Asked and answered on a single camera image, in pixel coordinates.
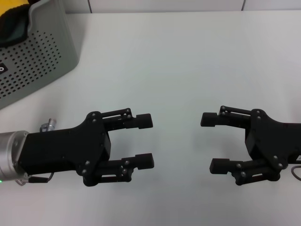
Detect green yellow towel black edge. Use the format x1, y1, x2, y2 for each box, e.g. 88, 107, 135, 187
0, 0, 32, 49

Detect grey perforated storage box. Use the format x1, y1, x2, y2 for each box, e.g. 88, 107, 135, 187
0, 0, 80, 110

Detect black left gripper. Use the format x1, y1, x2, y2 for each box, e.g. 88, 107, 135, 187
20, 110, 112, 187

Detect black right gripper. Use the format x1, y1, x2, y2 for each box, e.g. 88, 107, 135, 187
201, 106, 301, 186

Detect grey cable with silver plug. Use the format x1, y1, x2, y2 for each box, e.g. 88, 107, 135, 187
291, 165, 301, 182
39, 119, 57, 131

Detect black cable with spring plug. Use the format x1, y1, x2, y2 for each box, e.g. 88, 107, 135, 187
15, 173, 55, 186

